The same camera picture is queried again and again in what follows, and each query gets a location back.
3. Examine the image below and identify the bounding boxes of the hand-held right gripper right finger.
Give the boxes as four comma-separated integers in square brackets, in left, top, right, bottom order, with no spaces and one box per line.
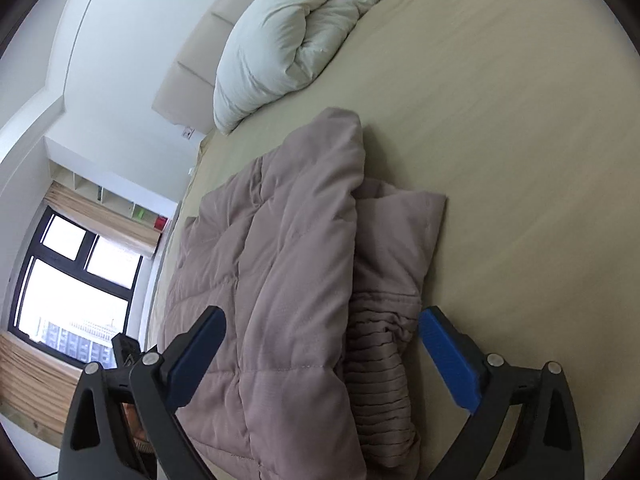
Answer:
[419,306,585,480]

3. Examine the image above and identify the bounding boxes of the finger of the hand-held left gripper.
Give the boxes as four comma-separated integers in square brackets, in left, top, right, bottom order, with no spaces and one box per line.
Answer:
[111,332,146,368]

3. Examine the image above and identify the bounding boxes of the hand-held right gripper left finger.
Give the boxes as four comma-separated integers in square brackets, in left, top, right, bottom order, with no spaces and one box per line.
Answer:
[59,305,227,480]

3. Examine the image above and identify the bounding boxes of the mauve hooded puffer jacket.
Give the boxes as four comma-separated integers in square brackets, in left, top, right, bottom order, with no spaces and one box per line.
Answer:
[162,106,448,480]

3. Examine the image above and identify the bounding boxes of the black framed window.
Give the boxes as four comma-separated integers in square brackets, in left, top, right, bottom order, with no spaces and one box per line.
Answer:
[7,205,146,368]

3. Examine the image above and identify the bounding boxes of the beige curtain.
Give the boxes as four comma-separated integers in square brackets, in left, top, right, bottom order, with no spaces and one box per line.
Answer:
[0,332,86,436]
[44,182,161,256]

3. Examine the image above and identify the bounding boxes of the bed with tan sheet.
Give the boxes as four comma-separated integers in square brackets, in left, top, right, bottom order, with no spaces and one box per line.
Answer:
[142,0,640,480]

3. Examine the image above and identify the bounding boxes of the beige padded headboard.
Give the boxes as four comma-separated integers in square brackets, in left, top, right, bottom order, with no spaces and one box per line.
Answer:
[151,0,301,133]

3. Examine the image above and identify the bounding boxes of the white folded duvet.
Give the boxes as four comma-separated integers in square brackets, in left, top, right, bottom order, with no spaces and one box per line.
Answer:
[213,0,416,134]

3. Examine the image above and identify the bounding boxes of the white wall shelf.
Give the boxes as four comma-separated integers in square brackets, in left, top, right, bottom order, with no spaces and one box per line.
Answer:
[50,165,173,231]

